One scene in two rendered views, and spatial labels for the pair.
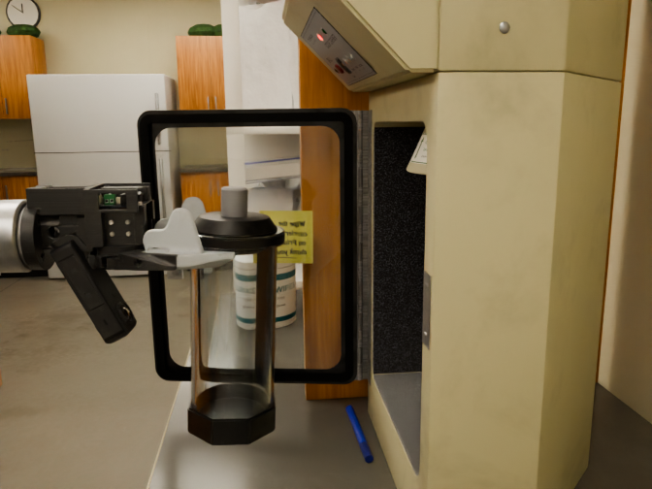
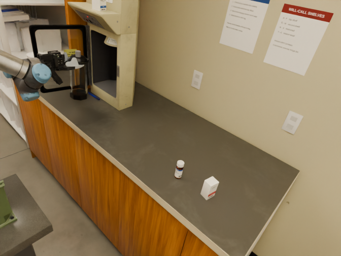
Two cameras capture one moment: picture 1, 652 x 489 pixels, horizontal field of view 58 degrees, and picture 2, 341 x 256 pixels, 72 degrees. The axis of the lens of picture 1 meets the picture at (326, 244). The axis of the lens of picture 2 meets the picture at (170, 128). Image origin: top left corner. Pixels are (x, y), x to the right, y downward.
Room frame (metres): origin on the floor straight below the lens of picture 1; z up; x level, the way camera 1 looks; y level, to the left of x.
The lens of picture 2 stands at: (-0.63, 0.63, 1.73)
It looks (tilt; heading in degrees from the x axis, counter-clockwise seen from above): 33 degrees down; 313
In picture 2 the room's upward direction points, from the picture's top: 10 degrees clockwise
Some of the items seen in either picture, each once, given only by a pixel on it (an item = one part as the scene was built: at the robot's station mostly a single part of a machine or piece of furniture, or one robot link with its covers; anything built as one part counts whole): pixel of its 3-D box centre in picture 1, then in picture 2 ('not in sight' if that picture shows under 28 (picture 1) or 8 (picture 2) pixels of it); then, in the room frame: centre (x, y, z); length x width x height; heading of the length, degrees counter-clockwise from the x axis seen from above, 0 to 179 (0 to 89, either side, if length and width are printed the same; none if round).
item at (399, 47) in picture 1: (342, 36); (93, 18); (0.66, -0.02, 1.46); 0.32 x 0.12 x 0.10; 6
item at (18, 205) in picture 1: (14, 235); (34, 65); (0.60, 0.32, 1.26); 0.08 x 0.05 x 0.08; 6
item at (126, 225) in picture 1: (93, 227); (51, 62); (0.60, 0.24, 1.27); 0.12 x 0.08 x 0.09; 96
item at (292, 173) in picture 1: (250, 251); (62, 59); (0.82, 0.11, 1.19); 0.30 x 0.01 x 0.40; 86
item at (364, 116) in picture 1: (364, 252); (89, 57); (0.81, -0.05, 1.19); 0.03 x 0.02 x 0.39; 6
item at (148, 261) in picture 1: (143, 257); (65, 67); (0.58, 0.18, 1.24); 0.09 x 0.05 x 0.02; 72
